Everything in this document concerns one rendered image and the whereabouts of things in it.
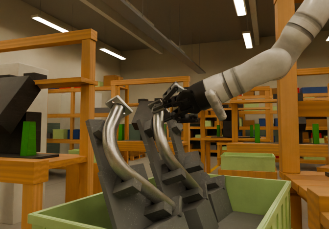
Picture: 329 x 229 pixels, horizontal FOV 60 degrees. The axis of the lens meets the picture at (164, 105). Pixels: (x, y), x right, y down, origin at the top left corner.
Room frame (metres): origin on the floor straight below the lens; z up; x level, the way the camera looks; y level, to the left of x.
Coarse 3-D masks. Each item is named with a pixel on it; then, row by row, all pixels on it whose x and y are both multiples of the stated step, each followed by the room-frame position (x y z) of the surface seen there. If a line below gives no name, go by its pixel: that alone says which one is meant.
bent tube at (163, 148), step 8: (152, 104) 0.78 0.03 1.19; (160, 112) 0.76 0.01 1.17; (168, 112) 0.80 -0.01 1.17; (160, 120) 0.74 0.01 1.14; (160, 128) 0.72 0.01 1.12; (160, 136) 0.71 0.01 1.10; (160, 144) 0.70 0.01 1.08; (168, 144) 0.71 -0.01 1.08; (160, 152) 0.71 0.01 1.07; (168, 152) 0.71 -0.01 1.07; (168, 160) 0.71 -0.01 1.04; (176, 160) 0.72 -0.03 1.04; (176, 168) 0.73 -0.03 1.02; (184, 168) 0.76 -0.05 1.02; (184, 184) 0.78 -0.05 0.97; (192, 184) 0.78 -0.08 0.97
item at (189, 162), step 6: (186, 156) 0.92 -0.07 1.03; (186, 162) 0.91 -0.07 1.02; (192, 162) 0.89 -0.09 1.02; (198, 162) 0.87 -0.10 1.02; (186, 168) 0.89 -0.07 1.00; (192, 168) 0.88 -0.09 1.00; (198, 168) 0.88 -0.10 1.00; (204, 174) 0.97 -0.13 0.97; (204, 180) 0.95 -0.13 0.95; (210, 180) 0.94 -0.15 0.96; (216, 180) 0.93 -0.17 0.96; (210, 186) 0.94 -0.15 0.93; (216, 186) 0.94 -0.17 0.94
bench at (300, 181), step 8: (280, 176) 1.62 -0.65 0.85; (288, 176) 1.45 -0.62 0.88; (296, 176) 1.45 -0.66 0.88; (304, 176) 1.45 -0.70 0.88; (312, 176) 1.45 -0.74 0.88; (320, 176) 1.45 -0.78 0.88; (296, 184) 1.27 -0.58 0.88; (304, 184) 1.25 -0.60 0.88; (312, 184) 1.25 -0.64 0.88; (320, 184) 1.25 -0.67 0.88; (328, 184) 1.25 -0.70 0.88; (296, 192) 1.59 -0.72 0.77; (304, 192) 1.15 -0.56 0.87; (296, 200) 1.55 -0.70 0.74; (296, 208) 1.55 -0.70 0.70; (296, 216) 1.55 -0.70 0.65; (296, 224) 1.55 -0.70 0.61
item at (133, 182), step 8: (120, 184) 0.60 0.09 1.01; (128, 184) 0.58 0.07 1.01; (136, 184) 0.58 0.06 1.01; (120, 192) 0.59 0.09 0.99; (128, 192) 0.59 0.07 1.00; (136, 192) 0.59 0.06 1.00; (144, 208) 0.66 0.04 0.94; (152, 208) 0.64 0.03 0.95; (160, 208) 0.63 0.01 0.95; (168, 208) 0.64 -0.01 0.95; (152, 216) 0.65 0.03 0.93; (160, 216) 0.65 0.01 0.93
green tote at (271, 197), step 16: (240, 192) 0.97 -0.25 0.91; (256, 192) 0.94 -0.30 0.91; (272, 192) 0.92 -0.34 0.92; (288, 192) 0.86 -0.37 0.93; (48, 208) 0.60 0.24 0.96; (64, 208) 0.63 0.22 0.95; (80, 208) 0.67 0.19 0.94; (96, 208) 0.72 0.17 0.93; (240, 208) 0.97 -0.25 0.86; (256, 208) 0.95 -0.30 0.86; (272, 208) 0.60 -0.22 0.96; (288, 208) 0.85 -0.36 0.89; (32, 224) 0.56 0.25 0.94; (48, 224) 0.54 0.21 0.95; (64, 224) 0.52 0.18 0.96; (80, 224) 0.51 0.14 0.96; (96, 224) 0.72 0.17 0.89; (272, 224) 0.56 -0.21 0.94; (288, 224) 0.84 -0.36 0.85
